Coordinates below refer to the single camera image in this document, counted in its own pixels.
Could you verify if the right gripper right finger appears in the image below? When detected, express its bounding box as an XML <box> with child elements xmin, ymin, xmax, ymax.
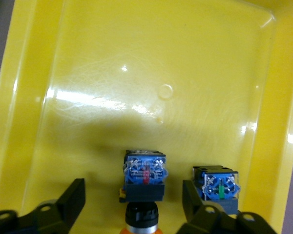
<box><xmin>178</xmin><ymin>180</ymin><xmax>278</xmax><ymax>234</ymax></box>

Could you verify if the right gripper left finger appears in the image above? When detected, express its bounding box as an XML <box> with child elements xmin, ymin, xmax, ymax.
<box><xmin>18</xmin><ymin>178</ymin><xmax>85</xmax><ymax>234</ymax></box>

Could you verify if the yellow push button green indicator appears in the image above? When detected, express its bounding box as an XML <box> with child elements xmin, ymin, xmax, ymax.
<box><xmin>192</xmin><ymin>165</ymin><xmax>241</xmax><ymax>216</ymax></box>

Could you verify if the yellow push button red indicator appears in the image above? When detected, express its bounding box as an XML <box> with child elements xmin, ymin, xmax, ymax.
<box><xmin>118</xmin><ymin>149</ymin><xmax>167</xmax><ymax>234</ymax></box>

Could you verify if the yellow plastic tray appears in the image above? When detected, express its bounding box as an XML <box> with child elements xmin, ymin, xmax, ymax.
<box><xmin>0</xmin><ymin>0</ymin><xmax>293</xmax><ymax>234</ymax></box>

